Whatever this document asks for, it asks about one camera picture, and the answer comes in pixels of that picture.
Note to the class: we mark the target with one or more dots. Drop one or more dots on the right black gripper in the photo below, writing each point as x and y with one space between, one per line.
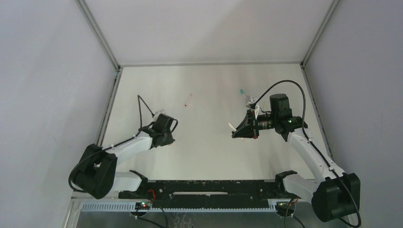
253 125

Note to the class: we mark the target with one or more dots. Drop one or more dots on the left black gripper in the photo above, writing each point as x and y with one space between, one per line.
168 138

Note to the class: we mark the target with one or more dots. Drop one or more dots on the white teal marker pen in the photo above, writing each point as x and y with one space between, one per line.
243 94

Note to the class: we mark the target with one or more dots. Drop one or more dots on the white red marker pen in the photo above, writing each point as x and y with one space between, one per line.
188 100

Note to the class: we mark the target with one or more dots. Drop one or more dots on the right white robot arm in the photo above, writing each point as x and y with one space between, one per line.
334 193

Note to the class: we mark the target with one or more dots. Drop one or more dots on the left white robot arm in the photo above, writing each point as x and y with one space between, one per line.
96 172

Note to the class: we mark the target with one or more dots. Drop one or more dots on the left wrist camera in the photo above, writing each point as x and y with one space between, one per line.
159 112

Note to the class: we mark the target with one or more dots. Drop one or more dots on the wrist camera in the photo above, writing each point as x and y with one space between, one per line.
159 112
250 103

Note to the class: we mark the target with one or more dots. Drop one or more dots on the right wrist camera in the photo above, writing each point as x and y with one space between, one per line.
250 103

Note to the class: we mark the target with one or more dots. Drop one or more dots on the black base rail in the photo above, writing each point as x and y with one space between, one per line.
209 193

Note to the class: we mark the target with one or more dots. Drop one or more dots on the perforated cable tray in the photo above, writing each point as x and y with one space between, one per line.
139 206

